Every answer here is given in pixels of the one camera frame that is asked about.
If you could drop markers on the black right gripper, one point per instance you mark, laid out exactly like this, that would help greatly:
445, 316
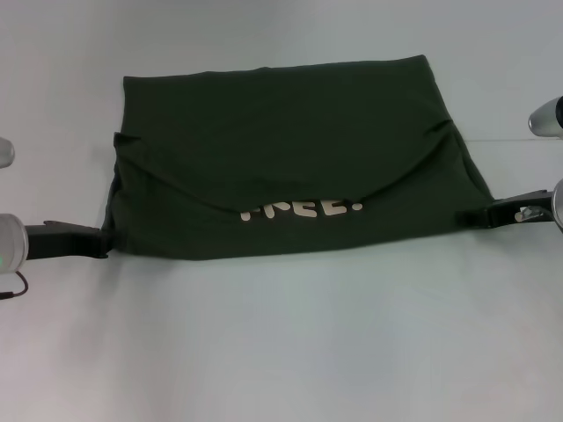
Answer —
523, 206

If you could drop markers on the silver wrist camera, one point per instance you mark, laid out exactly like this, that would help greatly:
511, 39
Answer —
547, 116
5, 153

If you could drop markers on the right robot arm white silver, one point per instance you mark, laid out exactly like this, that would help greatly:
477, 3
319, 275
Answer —
559, 202

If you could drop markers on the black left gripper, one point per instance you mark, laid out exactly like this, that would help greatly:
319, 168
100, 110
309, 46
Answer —
61, 241

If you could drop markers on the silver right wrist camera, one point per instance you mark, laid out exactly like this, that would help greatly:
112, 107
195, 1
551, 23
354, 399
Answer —
547, 116

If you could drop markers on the small silver connector plug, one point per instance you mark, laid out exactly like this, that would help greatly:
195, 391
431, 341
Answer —
528, 214

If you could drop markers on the dark green shirt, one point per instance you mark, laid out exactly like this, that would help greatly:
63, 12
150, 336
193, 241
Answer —
303, 167

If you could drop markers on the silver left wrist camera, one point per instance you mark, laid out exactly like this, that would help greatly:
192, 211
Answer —
5, 153

